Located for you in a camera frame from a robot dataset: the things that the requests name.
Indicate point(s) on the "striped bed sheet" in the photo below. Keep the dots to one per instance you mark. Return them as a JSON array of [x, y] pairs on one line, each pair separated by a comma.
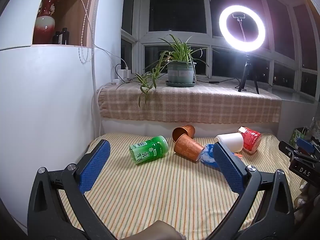
[[150, 192]]

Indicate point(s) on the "orange patterned cup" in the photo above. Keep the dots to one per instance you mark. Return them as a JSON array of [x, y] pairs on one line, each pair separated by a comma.
[[187, 148]]

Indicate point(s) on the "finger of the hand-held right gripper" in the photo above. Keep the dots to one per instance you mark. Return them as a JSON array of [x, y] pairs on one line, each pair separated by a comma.
[[306, 145], [290, 149]]

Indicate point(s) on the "plain copper cup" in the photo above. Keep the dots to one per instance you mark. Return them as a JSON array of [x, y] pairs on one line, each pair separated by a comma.
[[186, 130]]

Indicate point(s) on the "black tripod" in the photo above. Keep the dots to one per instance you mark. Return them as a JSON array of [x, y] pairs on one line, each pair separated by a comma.
[[246, 72]]

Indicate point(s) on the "green pot saucer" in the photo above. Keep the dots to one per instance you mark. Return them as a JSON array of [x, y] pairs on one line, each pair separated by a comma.
[[180, 84]]

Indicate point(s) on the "white window frame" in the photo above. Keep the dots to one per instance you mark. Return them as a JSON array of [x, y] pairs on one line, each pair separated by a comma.
[[140, 40]]

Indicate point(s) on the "person's right hand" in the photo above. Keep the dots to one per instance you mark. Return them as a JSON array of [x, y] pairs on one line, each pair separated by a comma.
[[301, 198]]

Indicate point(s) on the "red printed cup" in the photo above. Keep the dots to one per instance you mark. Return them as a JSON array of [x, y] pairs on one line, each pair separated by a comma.
[[251, 140]]

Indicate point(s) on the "green flower pot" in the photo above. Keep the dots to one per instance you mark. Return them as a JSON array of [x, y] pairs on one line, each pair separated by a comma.
[[180, 73]]

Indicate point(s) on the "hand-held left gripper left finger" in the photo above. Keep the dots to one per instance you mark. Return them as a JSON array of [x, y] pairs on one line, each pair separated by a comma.
[[95, 161]]

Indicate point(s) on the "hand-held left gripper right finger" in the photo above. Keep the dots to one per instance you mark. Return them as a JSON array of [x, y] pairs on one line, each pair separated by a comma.
[[228, 168]]

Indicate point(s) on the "short dark bottle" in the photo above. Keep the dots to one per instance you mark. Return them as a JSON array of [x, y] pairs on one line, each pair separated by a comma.
[[56, 38]]

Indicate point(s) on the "red and white vase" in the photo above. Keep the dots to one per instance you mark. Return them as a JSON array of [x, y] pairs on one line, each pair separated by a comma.
[[45, 25]]

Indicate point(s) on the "green printed cup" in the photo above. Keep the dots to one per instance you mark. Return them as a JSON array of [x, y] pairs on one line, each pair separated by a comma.
[[150, 151]]

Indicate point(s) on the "white charger plug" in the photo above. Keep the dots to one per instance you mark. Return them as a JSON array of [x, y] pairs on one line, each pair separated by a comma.
[[128, 72], [122, 73]]

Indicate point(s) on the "tall dark bottle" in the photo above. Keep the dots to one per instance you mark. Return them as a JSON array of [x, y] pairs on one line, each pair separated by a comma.
[[64, 36]]

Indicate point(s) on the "beige checkered cloth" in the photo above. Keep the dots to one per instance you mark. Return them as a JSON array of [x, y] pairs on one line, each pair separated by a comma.
[[195, 105]]

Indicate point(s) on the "green gift bag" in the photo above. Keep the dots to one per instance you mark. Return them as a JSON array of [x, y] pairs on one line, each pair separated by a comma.
[[297, 135]]

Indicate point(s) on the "wooden wall niche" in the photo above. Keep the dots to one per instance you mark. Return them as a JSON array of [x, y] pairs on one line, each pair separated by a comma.
[[72, 17]]

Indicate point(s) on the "white power strip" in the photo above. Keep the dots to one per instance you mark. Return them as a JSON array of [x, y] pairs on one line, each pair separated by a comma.
[[116, 81]]

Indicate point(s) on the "blue and white cup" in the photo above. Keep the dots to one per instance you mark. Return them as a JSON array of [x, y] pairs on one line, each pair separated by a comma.
[[207, 157]]

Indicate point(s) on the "spider plant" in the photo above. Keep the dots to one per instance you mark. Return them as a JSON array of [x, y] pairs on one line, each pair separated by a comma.
[[178, 50]]

